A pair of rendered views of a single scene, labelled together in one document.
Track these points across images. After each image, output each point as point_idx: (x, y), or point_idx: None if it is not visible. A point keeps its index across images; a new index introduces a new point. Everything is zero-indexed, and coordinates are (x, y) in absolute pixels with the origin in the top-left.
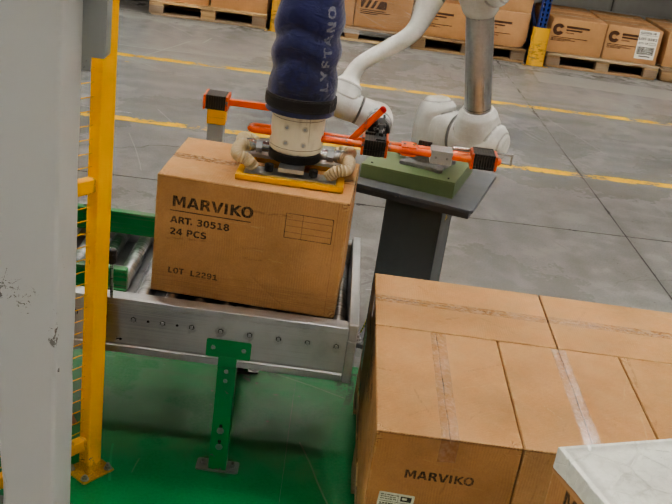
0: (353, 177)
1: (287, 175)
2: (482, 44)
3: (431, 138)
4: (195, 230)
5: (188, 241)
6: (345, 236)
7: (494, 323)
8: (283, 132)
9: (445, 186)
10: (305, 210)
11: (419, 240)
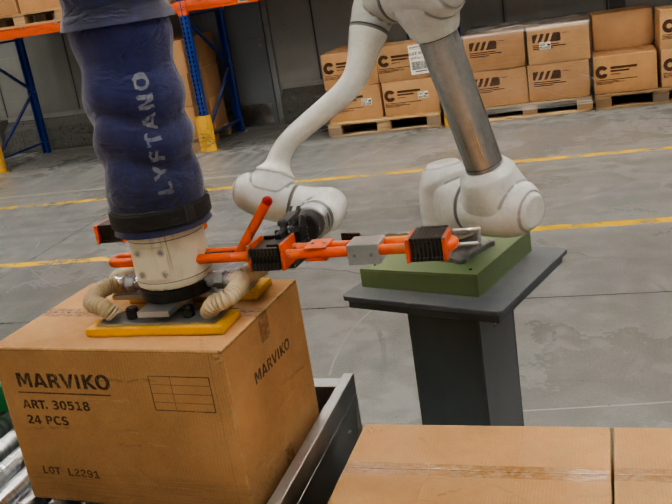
0: (266, 303)
1: (153, 320)
2: (450, 75)
3: (439, 218)
4: (54, 415)
5: (51, 430)
6: (231, 398)
7: (516, 493)
8: (135, 261)
9: (466, 281)
10: (168, 369)
11: (461, 358)
